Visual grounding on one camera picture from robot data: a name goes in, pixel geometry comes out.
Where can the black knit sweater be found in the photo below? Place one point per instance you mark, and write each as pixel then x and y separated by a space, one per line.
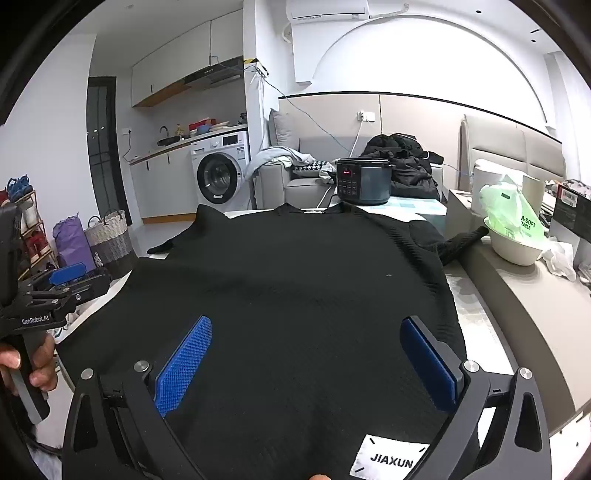
pixel 277 286

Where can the range hood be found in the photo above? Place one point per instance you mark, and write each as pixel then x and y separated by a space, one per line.
pixel 214 74

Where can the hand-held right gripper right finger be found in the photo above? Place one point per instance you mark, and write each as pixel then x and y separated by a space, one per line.
pixel 429 364

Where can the white air conditioner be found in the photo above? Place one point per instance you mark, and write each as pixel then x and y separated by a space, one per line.
pixel 328 9

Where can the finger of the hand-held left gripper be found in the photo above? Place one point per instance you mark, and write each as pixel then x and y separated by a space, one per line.
pixel 67 275
pixel 78 293

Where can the black cardboard box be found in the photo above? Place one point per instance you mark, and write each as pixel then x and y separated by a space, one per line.
pixel 572 203

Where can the white washing machine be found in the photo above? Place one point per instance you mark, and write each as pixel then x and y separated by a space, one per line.
pixel 219 173

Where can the black jacket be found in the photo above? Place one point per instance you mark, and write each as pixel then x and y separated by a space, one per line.
pixel 406 157

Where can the red container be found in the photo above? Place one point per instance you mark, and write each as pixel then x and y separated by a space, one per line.
pixel 201 124

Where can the clear plastic bag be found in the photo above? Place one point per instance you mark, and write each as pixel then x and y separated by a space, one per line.
pixel 561 258

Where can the dark glass door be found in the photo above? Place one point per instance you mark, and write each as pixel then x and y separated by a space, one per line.
pixel 104 138

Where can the white wall socket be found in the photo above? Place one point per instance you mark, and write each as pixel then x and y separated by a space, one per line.
pixel 367 115

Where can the beige side table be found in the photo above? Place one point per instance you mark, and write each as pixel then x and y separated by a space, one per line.
pixel 531 314

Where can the grey pillow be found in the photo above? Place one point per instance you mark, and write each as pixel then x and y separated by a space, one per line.
pixel 284 131

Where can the grey sofa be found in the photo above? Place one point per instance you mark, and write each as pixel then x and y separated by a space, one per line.
pixel 300 187

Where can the light grey garment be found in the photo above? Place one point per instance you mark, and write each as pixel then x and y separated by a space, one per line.
pixel 272 159

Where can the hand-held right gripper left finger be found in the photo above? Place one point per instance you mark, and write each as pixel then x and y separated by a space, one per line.
pixel 184 364

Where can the white power strip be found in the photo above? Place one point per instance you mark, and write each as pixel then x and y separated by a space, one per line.
pixel 261 67

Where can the person's left hand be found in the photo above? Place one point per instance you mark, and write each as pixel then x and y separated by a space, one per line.
pixel 44 369

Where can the white wall cabinets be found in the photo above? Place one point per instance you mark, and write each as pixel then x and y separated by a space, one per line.
pixel 184 60

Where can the kitchen counter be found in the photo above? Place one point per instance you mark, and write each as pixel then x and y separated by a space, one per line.
pixel 161 170

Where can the purple bag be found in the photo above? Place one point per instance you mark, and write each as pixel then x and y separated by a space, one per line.
pixel 71 244

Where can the woven laundry basket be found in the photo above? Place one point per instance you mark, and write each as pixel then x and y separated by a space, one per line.
pixel 111 240

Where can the green plastic bag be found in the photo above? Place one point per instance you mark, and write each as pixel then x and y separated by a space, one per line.
pixel 508 207

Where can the beige padded headboard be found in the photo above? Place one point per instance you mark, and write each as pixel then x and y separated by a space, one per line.
pixel 508 143

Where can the houndstooth cushion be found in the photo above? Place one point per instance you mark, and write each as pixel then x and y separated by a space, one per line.
pixel 309 167

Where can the shoe rack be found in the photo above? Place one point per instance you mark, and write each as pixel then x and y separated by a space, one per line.
pixel 32 230

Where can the white bowl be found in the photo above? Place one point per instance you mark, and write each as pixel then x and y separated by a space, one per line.
pixel 515 253

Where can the dark rice cooker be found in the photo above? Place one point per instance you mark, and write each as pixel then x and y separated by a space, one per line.
pixel 364 182

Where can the black faucet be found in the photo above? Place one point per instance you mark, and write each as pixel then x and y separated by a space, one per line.
pixel 166 137

